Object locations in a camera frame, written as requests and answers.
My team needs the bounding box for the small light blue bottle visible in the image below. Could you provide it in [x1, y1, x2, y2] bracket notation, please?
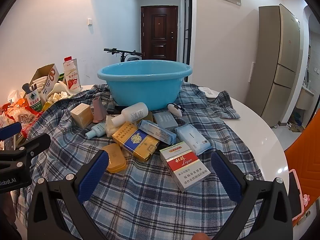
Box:
[85, 123, 107, 139]

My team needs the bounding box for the crumpled white tissue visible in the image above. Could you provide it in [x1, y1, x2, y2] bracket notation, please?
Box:
[47, 91, 69, 103]

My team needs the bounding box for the beige refrigerator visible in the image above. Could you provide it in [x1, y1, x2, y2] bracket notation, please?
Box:
[246, 4, 309, 128]

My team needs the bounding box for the pile of snack bags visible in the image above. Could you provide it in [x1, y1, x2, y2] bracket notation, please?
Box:
[0, 90, 43, 140]

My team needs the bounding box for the green label water bottle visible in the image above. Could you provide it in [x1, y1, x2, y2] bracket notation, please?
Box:
[24, 87, 43, 113]

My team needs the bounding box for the open cardboard box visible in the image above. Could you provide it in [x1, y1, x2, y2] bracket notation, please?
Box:
[29, 63, 60, 100]

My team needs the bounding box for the dark brown entrance door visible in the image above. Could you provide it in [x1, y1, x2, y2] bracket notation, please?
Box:
[140, 5, 178, 61]

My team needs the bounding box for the white flat device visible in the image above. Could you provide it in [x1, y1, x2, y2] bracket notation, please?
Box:
[197, 87, 218, 98]

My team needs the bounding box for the beige square box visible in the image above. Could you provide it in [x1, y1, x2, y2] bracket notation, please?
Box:
[70, 103, 94, 128]

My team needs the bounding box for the pink cased phone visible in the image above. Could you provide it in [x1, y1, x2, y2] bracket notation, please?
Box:
[289, 169, 310, 222]

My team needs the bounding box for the white sink cabinet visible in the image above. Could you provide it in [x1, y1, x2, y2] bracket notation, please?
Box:
[296, 85, 315, 110]

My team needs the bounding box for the red and white cigarette pack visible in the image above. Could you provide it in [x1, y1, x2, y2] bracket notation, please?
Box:
[159, 142, 210, 193]

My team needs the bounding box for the pink cone cup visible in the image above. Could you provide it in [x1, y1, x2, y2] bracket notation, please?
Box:
[92, 96, 107, 123]

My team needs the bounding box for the white plastic bottle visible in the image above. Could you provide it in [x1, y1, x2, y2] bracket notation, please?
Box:
[111, 102, 149, 127]

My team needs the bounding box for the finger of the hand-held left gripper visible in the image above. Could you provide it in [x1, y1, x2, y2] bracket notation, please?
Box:
[0, 122, 22, 141]
[0, 133, 52, 173]

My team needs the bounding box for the light blue wet wipes pack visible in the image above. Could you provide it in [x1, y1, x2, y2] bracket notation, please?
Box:
[174, 124, 211, 155]

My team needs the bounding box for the blue plastic basin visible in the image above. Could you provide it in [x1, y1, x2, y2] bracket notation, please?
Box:
[97, 60, 192, 111]

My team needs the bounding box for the black framed glass door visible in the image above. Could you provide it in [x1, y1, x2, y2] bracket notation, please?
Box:
[181, 0, 193, 82]

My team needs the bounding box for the blue plaid cloth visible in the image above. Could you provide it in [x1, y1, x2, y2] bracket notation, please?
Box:
[12, 81, 265, 240]

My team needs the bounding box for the gold and blue cigarette pack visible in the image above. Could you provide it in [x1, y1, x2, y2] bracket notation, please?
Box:
[112, 127, 160, 162]

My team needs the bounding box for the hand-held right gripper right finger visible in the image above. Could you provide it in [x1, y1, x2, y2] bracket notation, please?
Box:
[211, 150, 293, 240]

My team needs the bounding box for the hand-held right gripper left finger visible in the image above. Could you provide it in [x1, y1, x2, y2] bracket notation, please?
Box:
[27, 149, 110, 240]

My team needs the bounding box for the orange chair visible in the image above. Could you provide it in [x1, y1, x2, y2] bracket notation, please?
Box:
[285, 127, 320, 228]

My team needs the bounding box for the orange soap box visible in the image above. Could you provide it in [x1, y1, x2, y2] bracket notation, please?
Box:
[101, 143, 127, 173]

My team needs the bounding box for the long light blue box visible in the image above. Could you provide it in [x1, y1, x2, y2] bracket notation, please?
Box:
[138, 119, 177, 145]

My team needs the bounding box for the white and red milk carton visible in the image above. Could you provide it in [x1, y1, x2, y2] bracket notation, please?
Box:
[62, 56, 81, 94]

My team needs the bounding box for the pale yellow pouch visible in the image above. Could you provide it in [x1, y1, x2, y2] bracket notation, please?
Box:
[105, 115, 123, 137]

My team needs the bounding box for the black bicycle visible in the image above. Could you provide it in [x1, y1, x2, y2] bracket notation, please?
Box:
[104, 47, 144, 62]

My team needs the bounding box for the white plush keychain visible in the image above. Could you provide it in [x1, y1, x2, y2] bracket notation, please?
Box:
[167, 103, 184, 117]

